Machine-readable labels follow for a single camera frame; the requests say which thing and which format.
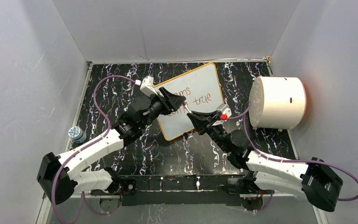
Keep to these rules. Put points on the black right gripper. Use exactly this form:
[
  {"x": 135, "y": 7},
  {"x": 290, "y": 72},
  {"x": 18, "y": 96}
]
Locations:
[{"x": 200, "y": 119}]

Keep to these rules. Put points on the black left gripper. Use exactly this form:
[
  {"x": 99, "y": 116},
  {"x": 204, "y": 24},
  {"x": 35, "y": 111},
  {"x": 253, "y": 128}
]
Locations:
[{"x": 176, "y": 101}]

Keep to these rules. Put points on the yellow framed whiteboard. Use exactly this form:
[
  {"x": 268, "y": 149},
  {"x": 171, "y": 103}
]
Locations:
[{"x": 203, "y": 92}]

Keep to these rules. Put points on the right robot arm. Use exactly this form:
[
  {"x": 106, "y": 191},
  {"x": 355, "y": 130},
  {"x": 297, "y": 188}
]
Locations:
[{"x": 313, "y": 180}]

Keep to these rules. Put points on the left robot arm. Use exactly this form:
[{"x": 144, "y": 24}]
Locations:
[{"x": 60, "y": 176}]

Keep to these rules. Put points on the white cylindrical container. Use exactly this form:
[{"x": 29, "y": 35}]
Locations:
[{"x": 277, "y": 102}]

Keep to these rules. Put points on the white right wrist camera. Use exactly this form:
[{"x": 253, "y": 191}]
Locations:
[{"x": 223, "y": 112}]

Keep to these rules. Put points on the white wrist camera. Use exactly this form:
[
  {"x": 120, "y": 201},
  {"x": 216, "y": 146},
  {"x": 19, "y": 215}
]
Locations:
[
  {"x": 223, "y": 112},
  {"x": 146, "y": 86}
]

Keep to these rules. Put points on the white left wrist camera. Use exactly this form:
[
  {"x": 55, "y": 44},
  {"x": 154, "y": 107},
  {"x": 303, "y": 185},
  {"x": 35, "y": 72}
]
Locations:
[{"x": 146, "y": 86}]

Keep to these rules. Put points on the aluminium base frame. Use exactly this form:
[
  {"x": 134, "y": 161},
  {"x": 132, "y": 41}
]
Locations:
[{"x": 277, "y": 209}]

